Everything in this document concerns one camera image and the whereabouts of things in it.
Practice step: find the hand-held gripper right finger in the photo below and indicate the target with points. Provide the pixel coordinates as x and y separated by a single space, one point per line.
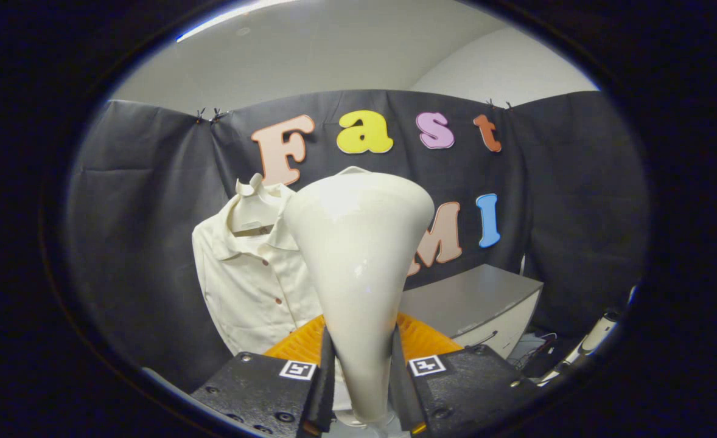
404 389

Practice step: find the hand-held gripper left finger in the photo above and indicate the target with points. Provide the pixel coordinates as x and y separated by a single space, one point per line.
325 389

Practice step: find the cream button-up shirt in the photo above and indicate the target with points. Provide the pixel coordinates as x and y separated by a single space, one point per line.
249 286

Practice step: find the white garment steamer nozzle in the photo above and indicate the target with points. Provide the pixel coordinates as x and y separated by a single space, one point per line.
358 255

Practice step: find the grey cabinet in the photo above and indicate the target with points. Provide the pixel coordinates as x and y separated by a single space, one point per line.
474 298

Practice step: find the white handheld device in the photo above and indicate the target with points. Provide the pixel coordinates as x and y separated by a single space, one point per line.
590 340

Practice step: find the cream plastic hanger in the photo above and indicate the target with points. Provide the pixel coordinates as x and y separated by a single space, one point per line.
255 207

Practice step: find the black backdrop cloth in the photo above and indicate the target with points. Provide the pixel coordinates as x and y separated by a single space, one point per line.
139 213

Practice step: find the ceiling light panel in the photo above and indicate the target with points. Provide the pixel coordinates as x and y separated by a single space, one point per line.
224 21

